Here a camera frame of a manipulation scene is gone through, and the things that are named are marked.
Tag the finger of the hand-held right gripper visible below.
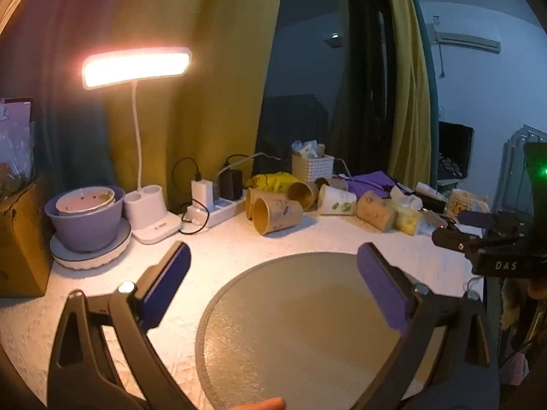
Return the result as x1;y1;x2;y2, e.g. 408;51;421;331
431;226;488;262
458;210;533;232

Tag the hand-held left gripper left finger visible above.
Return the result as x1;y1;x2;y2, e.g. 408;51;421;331
47;241;197;410

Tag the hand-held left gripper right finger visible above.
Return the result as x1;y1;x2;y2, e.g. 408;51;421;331
355;243;498;410

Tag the brown paper cup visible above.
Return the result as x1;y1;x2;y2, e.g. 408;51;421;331
356;190;399;232
245;188;276;219
314;177;349;192
251;199;305;235
287;181;319;211

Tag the white paper cup green print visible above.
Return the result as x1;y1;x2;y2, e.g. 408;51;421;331
317;184;357;216

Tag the person's left hand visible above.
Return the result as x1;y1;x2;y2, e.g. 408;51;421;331
237;396;287;410

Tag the white mug yellow print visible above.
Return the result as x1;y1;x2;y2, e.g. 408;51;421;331
444;189;490;218

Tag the yellow packet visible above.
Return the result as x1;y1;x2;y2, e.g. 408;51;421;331
394;210;423;236

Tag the white tissue pack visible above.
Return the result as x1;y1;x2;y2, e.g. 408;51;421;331
390;185;425;211

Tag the grey folding rack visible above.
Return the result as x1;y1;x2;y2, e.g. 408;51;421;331
499;123;547;223

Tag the black laptop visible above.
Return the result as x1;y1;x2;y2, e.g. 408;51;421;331
438;121;475;181

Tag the white round stand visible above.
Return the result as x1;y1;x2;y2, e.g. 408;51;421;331
49;218;132;271

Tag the round grey mat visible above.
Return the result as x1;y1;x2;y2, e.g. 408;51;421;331
195;252;454;410

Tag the white power strip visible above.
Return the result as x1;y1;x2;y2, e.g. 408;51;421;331
182;195;248;228

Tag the purple cloth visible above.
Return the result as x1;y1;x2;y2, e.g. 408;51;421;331
344;171;409;197

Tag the purple bowl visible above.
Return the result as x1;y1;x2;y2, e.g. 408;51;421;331
44;186;126;252

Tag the white charger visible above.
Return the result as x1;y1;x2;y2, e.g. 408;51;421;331
190;178;215;208

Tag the beige bowl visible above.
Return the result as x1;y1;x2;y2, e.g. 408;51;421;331
55;187;116;216

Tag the black charger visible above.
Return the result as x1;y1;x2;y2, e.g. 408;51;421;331
220;169;244;201

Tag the yellow curtain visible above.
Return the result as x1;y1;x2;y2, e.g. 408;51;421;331
379;0;433;189
105;0;288;208

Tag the white slotted basket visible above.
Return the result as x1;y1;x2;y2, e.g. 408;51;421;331
291;153;335;183

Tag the yellow plastic bag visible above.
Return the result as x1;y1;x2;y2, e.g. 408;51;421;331
245;172;302;195

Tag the cardboard box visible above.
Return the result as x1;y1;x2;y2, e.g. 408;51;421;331
0;175;54;299

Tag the white air conditioner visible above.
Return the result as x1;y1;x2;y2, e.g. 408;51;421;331
433;25;502;55

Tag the dark green curtain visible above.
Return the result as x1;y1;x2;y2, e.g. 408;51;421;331
26;0;112;206

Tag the clear plastic bag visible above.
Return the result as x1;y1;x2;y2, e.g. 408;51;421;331
0;98;37;199

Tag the dark window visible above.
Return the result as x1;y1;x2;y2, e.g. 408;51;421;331
255;0;398;182

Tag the white desk lamp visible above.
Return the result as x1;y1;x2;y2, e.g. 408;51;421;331
81;47;193;245

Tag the black cable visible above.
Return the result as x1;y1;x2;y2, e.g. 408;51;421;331
172;157;210;235

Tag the white cable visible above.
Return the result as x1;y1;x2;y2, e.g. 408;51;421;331
216;152;283;180

